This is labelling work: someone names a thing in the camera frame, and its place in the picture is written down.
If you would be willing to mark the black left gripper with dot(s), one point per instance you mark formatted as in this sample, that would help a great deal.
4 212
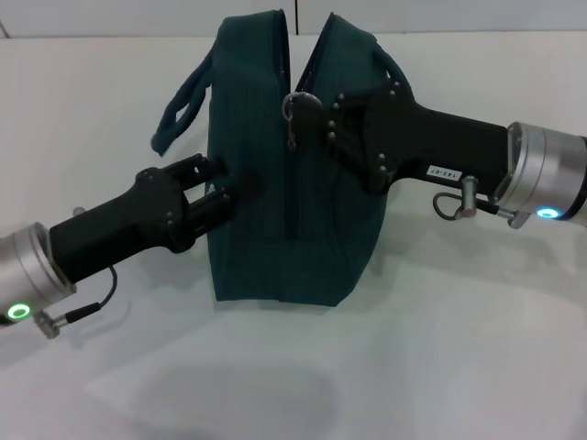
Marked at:
114 229

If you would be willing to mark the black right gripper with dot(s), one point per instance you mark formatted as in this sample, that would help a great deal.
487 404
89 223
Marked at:
413 137

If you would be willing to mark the dark teal insulated lunch bag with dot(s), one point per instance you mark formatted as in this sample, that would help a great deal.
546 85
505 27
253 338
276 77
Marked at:
252 252

